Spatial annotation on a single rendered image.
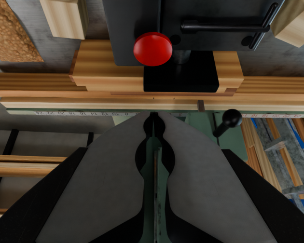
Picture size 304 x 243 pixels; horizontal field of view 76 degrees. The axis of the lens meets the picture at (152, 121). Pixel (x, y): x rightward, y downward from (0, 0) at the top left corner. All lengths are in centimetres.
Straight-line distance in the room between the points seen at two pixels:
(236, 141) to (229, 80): 8
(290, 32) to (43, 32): 32
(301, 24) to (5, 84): 43
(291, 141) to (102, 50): 107
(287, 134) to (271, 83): 83
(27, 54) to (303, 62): 44
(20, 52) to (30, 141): 274
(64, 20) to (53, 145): 271
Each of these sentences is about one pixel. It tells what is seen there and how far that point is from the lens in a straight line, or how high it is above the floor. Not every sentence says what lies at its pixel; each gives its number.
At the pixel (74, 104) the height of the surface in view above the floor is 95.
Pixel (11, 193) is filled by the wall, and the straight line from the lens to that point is 294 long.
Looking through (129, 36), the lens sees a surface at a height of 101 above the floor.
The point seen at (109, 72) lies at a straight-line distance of 27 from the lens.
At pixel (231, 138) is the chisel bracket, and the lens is 27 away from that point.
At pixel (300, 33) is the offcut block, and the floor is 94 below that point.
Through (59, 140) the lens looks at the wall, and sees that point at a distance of 294.
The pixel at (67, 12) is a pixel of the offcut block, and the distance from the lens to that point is 26.
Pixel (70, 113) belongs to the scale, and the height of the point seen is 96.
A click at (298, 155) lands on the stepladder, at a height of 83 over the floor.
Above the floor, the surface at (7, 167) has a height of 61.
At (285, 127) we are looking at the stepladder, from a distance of 123.
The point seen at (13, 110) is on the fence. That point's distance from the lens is 44.
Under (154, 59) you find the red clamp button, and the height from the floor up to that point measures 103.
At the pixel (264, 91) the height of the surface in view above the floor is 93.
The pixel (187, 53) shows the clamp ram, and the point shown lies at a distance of 25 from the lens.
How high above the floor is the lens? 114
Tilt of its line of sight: 28 degrees down
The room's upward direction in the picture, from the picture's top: 180 degrees counter-clockwise
